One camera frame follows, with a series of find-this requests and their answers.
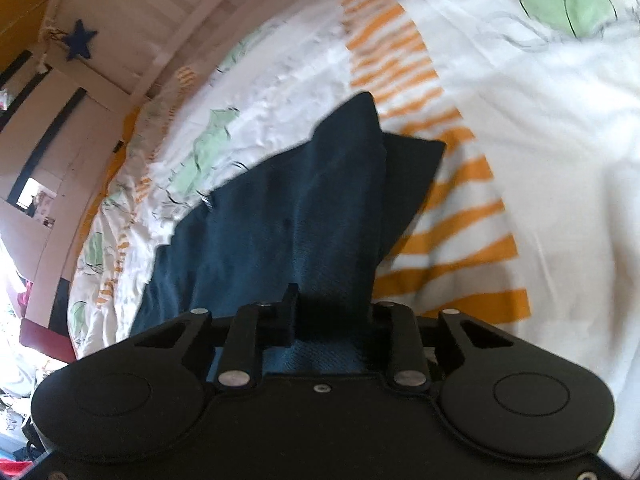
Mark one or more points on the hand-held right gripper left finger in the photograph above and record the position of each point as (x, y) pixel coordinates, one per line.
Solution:
(287, 317)

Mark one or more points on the dark blue garment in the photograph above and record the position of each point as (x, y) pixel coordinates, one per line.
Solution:
(300, 220)

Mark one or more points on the white wooden bed frame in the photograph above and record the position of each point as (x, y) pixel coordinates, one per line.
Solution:
(115, 40)

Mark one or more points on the white printed duvet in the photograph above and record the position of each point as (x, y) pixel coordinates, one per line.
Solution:
(525, 160)

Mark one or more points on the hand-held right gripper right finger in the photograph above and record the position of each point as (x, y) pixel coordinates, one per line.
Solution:
(400, 330)

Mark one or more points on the blue star decoration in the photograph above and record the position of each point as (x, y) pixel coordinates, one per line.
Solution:
(80, 39)

